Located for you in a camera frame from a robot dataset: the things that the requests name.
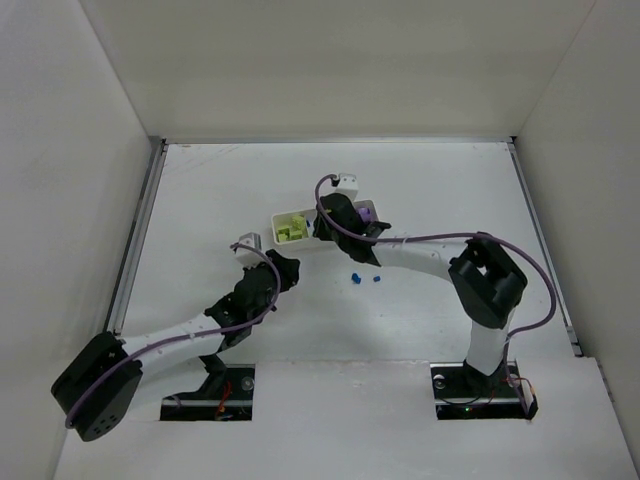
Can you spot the purple rounded lego brick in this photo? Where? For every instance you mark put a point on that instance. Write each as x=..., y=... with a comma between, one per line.
x=366, y=215

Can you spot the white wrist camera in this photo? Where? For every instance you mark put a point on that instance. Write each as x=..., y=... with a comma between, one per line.
x=347, y=185
x=248, y=249

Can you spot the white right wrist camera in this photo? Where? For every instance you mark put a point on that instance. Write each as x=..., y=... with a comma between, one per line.
x=347, y=185

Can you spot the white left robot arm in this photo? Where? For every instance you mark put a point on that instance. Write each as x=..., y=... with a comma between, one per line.
x=97, y=388

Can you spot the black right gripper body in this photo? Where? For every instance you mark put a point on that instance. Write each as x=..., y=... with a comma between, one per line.
x=329, y=218

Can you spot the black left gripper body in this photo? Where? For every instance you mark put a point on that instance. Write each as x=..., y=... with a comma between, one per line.
x=282, y=267

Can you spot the green two-stud lego brick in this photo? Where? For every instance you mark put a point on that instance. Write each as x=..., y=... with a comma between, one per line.
x=283, y=234

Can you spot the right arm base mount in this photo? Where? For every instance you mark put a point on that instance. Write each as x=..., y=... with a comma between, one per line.
x=460, y=394

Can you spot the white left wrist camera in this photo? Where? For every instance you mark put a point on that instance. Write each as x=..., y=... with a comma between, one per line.
x=248, y=249

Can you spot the white three-compartment tray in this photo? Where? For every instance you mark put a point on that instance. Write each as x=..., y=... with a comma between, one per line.
x=309, y=242

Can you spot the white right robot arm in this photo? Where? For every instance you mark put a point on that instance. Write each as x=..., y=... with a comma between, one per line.
x=488, y=283

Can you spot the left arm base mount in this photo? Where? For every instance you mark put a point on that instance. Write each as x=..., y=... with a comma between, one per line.
x=225, y=395

